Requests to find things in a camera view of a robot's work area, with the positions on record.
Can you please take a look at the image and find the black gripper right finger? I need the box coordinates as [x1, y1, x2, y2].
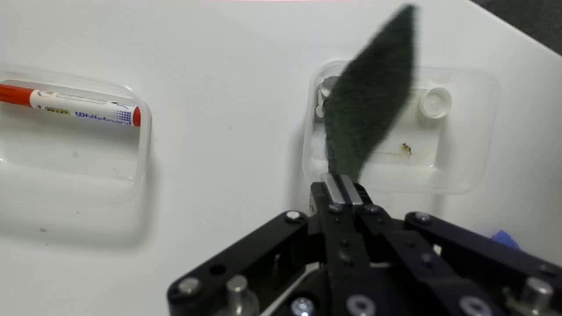
[341, 173, 562, 316]

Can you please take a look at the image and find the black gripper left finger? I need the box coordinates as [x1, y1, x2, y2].
[165, 171, 370, 316]

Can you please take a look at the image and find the black scouring pad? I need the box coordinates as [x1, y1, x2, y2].
[323, 3, 418, 182]

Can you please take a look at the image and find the clear container with bottle caps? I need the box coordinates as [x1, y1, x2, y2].
[300, 57, 500, 196]

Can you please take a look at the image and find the white bottle cap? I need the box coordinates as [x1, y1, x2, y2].
[418, 83, 453, 120]

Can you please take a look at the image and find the clear plastic cap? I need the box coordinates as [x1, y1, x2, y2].
[314, 75, 341, 119]

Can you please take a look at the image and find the clear container with marker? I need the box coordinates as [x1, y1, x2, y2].
[0, 61, 154, 184]

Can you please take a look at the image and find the red and white marker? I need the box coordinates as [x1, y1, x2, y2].
[0, 82, 142, 127]

